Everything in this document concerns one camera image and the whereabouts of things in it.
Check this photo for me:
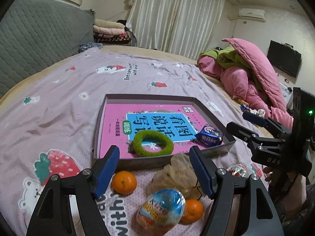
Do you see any orange tangerine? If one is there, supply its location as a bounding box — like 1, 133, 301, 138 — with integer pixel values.
111, 171, 137, 195
181, 199, 204, 224

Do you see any beige mesh drawstring pouch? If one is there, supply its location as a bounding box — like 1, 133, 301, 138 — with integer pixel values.
149, 153, 203, 200

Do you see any red-white surprise egg toy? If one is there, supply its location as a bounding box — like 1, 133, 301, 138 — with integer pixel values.
226, 163, 248, 177

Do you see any green knitted ring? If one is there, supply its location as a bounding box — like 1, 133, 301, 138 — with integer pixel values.
129, 130, 175, 158

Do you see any blue Oreo cookie packet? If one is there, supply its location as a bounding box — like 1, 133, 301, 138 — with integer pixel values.
195, 124, 224, 147

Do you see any person's right hand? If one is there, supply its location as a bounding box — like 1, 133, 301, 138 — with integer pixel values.
261, 167, 308, 223

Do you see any grey shallow cardboard box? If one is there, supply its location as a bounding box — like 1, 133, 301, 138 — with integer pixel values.
94, 94, 235, 170

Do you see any pink quilted comforter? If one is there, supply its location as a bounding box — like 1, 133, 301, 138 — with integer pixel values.
197, 38, 293, 129

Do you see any pink and blue book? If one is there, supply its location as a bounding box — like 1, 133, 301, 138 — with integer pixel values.
94, 100, 214, 159

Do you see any green garment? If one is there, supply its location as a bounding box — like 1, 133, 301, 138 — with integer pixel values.
198, 45, 251, 70

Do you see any lilac strawberry print bedsheet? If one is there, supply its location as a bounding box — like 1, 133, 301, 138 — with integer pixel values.
0, 47, 274, 236

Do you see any white pleated curtain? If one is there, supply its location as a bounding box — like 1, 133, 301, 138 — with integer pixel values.
127, 0, 226, 60

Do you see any stack of folded blankets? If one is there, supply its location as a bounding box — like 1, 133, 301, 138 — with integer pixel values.
93, 19, 133, 46

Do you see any grey quilted headboard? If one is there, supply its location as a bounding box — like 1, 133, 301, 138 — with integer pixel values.
1, 0, 95, 96

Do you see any black wall television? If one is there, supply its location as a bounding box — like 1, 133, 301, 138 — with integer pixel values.
267, 40, 302, 78

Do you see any white wall air conditioner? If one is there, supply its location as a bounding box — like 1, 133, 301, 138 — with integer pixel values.
239, 8, 266, 22

